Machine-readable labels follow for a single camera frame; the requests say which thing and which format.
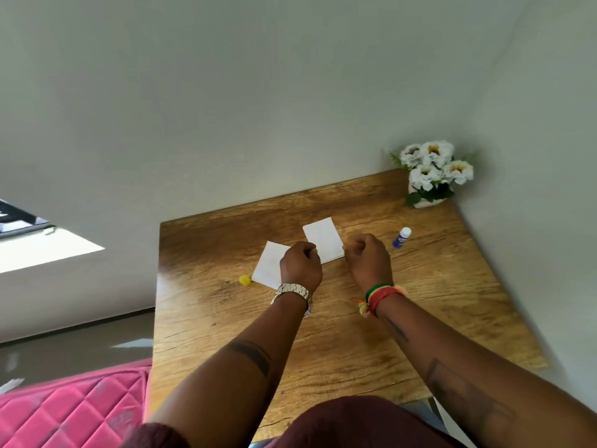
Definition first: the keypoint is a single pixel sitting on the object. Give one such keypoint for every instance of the person's right fingers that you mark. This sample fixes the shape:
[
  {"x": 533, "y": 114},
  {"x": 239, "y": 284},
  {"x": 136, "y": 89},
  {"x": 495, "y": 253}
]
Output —
[{"x": 354, "y": 244}]

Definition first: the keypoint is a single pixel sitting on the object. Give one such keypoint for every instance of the yellow glue stick cap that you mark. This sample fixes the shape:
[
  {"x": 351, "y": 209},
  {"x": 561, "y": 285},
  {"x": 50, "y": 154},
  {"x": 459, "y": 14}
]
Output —
[{"x": 245, "y": 280}]

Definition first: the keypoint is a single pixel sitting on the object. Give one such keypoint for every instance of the person's left hand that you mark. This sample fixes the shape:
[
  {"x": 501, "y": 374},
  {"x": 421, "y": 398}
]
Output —
[{"x": 301, "y": 268}]

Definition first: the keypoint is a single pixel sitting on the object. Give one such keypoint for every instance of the maroon garment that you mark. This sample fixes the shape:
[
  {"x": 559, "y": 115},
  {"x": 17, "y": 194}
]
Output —
[{"x": 354, "y": 424}]

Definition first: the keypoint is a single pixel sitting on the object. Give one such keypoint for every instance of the white table leg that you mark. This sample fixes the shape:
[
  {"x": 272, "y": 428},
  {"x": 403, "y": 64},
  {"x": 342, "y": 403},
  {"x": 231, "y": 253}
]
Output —
[{"x": 454, "y": 426}]

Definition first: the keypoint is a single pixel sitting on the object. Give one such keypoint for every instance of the person's right hand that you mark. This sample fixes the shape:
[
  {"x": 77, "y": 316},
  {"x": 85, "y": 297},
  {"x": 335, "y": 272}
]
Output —
[{"x": 371, "y": 263}]

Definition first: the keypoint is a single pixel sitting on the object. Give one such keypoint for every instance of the person's left fingers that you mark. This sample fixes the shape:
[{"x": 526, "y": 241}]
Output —
[{"x": 309, "y": 247}]

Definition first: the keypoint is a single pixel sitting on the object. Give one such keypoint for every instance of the pink quilted mattress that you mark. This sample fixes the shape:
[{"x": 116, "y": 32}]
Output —
[{"x": 74, "y": 410}]

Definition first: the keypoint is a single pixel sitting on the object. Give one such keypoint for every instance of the white artificial flowers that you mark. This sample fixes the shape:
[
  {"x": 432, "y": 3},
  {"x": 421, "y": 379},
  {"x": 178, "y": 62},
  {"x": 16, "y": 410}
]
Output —
[{"x": 433, "y": 170}]

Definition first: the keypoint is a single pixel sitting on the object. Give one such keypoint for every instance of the blue white glue stick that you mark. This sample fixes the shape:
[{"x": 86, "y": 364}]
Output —
[{"x": 401, "y": 238}]

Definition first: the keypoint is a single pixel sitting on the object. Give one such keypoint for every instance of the window with dark frame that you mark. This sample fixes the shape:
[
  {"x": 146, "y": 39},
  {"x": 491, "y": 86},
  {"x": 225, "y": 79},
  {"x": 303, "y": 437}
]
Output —
[{"x": 28, "y": 237}]

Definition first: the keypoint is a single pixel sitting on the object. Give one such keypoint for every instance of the silver metal wristwatch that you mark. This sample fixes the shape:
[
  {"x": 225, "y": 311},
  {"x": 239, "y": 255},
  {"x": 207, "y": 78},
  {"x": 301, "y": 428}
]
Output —
[{"x": 293, "y": 291}]

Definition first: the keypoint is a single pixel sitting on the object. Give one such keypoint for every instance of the person's right forearm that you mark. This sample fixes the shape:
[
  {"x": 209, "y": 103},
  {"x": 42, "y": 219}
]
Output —
[{"x": 459, "y": 368}]

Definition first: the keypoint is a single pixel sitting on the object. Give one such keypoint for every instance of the white paper sheet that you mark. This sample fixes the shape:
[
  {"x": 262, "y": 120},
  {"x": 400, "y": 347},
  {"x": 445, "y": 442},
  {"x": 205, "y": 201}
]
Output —
[
  {"x": 325, "y": 237},
  {"x": 269, "y": 265}
]

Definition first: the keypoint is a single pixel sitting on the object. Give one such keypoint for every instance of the person's left forearm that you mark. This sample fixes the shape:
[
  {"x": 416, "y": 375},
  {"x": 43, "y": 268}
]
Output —
[{"x": 242, "y": 368}]

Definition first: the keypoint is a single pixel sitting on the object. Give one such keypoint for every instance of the white flower pot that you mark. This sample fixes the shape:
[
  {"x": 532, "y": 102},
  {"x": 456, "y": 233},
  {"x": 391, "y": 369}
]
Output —
[{"x": 427, "y": 203}]

